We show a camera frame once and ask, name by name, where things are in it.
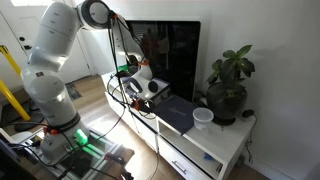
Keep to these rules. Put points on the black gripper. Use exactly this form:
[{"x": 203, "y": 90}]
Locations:
[{"x": 140, "y": 105}]

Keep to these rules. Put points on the robot base mounting frame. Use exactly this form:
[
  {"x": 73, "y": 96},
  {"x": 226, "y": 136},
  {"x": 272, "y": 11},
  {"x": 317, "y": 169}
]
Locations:
[{"x": 99, "y": 158}]

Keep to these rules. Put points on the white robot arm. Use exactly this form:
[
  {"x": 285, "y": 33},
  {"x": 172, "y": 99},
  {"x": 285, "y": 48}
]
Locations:
[{"x": 58, "y": 29}]

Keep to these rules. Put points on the black TV screen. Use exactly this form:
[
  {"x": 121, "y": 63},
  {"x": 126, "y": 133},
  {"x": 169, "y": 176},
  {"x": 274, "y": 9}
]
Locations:
[{"x": 172, "y": 48}]

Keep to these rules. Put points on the dark plant pot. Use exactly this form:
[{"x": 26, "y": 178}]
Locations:
[{"x": 226, "y": 102}]

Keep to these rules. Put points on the dark blue box lid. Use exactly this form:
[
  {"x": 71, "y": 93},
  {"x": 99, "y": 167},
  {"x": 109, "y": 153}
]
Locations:
[{"x": 177, "y": 112}]

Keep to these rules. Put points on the yellow metal stand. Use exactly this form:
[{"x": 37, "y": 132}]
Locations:
[{"x": 7, "y": 90}]

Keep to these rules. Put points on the green potted plant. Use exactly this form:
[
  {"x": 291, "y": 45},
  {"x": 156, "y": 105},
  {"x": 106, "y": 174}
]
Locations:
[{"x": 229, "y": 70}]

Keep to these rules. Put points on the clear plastic cup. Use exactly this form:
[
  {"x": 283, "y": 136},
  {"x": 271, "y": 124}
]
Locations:
[{"x": 202, "y": 118}]

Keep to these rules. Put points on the black power adapter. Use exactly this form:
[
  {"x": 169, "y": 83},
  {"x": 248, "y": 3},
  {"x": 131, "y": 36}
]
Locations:
[{"x": 247, "y": 113}]

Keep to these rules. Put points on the white TV cabinet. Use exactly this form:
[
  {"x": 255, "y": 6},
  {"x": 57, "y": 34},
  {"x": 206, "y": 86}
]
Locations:
[{"x": 208, "y": 154}]

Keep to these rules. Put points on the white door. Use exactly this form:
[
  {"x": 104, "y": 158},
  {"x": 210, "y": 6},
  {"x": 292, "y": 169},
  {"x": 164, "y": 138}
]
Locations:
[{"x": 18, "y": 30}]

